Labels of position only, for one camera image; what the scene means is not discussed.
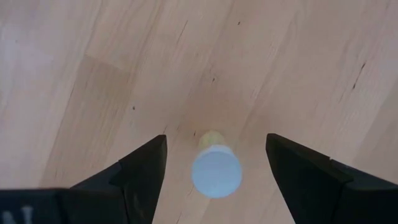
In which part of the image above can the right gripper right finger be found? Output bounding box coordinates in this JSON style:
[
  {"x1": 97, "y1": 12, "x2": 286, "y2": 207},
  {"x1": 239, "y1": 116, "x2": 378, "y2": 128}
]
[{"x1": 266, "y1": 133, "x2": 398, "y2": 224}]

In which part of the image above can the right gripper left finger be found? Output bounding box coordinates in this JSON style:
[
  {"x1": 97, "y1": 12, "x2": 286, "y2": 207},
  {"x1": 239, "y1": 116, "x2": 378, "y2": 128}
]
[{"x1": 60, "y1": 134, "x2": 168, "y2": 224}]

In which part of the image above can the small bottle with yellow pills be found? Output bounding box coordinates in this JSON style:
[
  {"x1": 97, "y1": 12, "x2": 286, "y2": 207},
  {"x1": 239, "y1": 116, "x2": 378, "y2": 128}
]
[{"x1": 190, "y1": 129, "x2": 243, "y2": 199}]

